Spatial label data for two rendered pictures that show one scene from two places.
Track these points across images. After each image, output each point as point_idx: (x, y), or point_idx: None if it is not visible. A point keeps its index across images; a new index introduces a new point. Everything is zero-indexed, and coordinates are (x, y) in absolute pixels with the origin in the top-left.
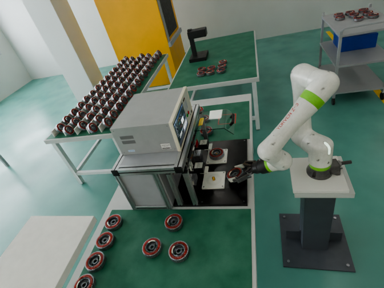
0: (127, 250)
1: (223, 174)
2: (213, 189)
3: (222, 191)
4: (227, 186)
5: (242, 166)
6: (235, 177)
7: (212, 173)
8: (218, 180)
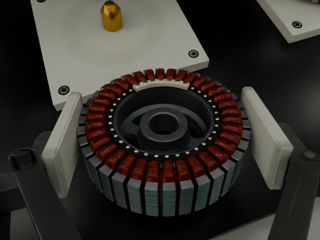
0: None
1: (173, 56)
2: (41, 54)
3: (27, 106)
4: None
5: (267, 162)
6: (16, 154)
7: (162, 3)
8: (108, 52)
